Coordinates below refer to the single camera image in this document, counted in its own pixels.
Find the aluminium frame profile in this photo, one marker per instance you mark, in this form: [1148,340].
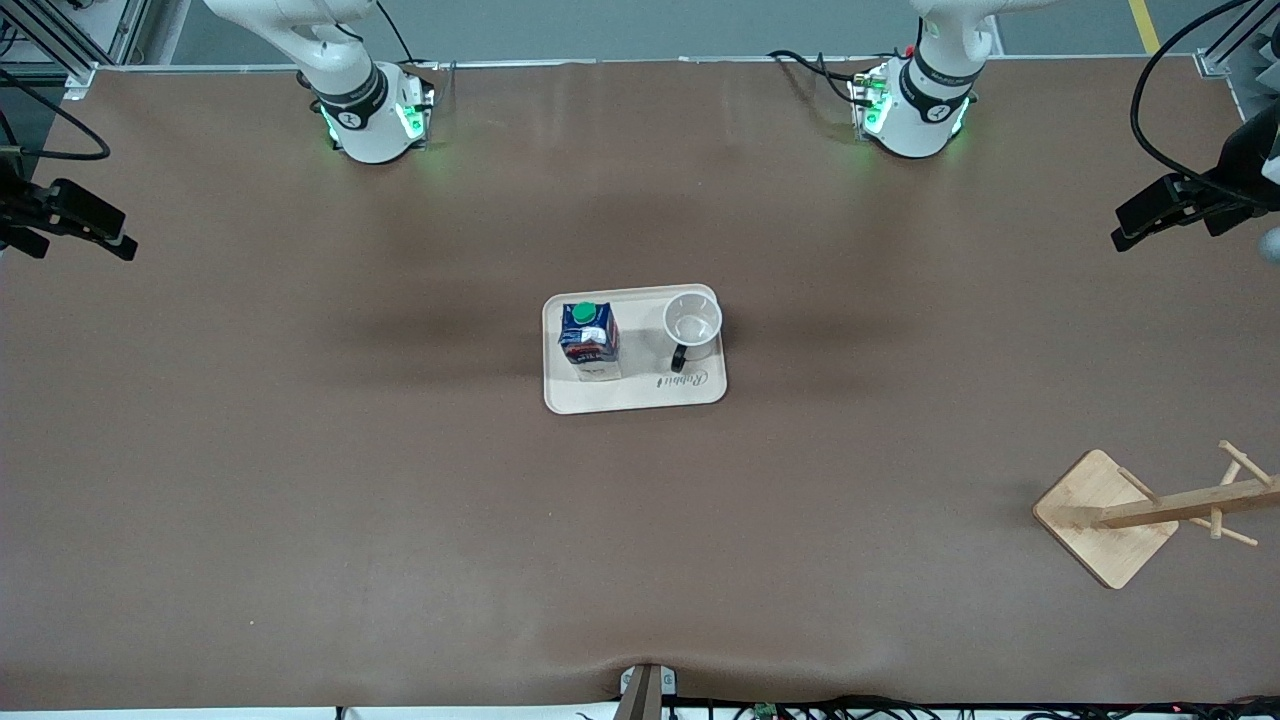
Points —
[60,40]
[1235,45]

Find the small green circuit board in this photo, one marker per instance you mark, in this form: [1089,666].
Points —
[767,711]

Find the blue milk carton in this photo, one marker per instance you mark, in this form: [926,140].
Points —
[590,342]

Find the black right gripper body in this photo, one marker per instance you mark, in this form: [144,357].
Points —
[12,205]

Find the cream plastic tray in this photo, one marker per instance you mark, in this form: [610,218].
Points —
[650,390]

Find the white smiley mug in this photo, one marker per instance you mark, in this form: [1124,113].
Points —
[692,325]

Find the camera mount post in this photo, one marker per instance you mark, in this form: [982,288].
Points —
[645,692]

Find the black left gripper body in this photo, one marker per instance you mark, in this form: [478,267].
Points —
[1243,165]

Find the wooden cup rack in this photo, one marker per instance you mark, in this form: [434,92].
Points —
[1105,520]

